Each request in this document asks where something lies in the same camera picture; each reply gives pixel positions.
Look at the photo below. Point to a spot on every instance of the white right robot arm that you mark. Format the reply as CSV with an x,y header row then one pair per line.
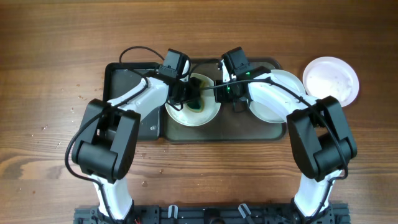
x,y
321,140

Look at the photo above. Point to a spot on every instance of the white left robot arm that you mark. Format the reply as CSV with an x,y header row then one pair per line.
x,y
102,150

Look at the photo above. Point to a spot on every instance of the light blue plate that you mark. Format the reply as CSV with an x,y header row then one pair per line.
x,y
271,103

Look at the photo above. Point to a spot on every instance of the green yellow sponge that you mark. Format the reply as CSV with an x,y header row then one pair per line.
x,y
196,104

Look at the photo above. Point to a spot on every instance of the grey serving tray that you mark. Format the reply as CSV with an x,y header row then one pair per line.
x,y
228,125

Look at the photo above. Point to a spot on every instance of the pink white plate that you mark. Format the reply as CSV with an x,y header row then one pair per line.
x,y
331,76

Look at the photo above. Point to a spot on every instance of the cream white plate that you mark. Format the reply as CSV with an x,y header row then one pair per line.
x,y
187,117

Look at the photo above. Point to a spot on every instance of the black water tray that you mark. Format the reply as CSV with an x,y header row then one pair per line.
x,y
118,80

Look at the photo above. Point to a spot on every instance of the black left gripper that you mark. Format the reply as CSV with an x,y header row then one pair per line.
x,y
189,93

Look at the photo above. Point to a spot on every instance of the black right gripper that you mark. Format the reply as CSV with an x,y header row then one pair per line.
x,y
222,92

